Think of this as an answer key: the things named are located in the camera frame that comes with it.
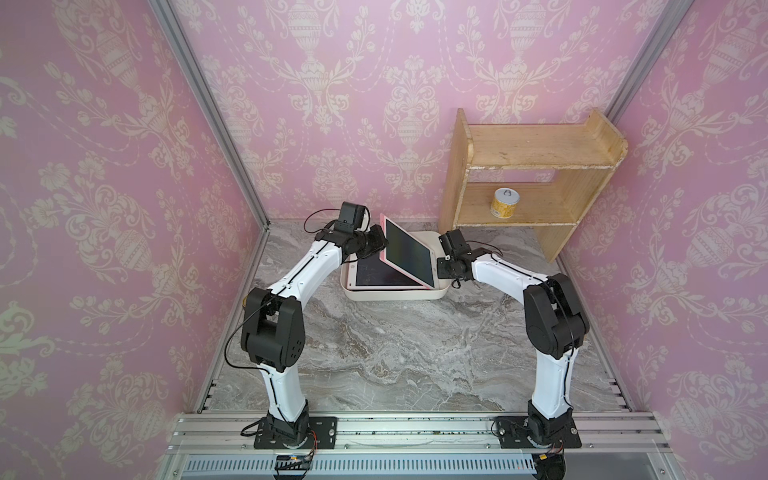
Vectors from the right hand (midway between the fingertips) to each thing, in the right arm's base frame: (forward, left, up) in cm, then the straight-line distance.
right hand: (448, 267), depth 100 cm
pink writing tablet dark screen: (+2, +26, -3) cm, 26 cm away
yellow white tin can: (+8, -16, +20) cm, 27 cm away
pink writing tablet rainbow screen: (+4, +13, +3) cm, 14 cm away
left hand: (0, +19, +14) cm, 23 cm away
